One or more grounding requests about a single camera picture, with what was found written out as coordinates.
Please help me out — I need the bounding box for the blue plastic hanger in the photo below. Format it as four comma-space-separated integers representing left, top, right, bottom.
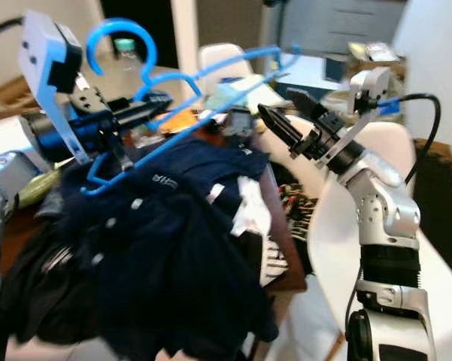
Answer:
79, 17, 302, 198

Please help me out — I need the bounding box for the brown wooden table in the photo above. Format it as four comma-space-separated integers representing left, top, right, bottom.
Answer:
256, 162, 309, 294

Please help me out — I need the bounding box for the grey cabinet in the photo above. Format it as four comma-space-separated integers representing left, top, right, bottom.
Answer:
259, 0, 407, 57

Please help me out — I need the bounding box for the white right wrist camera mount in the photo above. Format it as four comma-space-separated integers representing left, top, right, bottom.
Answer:
316, 66, 392, 168

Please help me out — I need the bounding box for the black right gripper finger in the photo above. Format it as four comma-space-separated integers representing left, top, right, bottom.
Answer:
257, 104, 305, 151
286, 86, 332, 125

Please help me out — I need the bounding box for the shiny gold box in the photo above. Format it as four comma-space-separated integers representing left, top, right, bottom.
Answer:
346, 41, 407, 83

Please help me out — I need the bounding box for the small white chair back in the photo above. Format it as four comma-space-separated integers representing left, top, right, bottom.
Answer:
197, 43, 245, 76

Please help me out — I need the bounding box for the clear plastic bottle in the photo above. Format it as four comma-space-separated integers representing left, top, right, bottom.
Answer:
111, 38, 144, 76

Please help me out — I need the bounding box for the large white chair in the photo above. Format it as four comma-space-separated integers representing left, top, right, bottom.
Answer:
307, 120, 452, 354

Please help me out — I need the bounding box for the light grey left wrist camera mount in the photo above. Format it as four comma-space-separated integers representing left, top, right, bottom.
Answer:
19, 9, 83, 165

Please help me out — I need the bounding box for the white cloth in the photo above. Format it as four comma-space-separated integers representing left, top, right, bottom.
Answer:
229, 177, 272, 238

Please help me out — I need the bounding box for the blue cable tag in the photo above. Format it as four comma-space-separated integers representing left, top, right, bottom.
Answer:
378, 98, 403, 115

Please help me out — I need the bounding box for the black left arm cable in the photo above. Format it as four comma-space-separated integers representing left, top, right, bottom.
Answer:
0, 17, 23, 42

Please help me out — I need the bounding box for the navy clothes pile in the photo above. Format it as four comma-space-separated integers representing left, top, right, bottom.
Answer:
0, 135, 279, 361

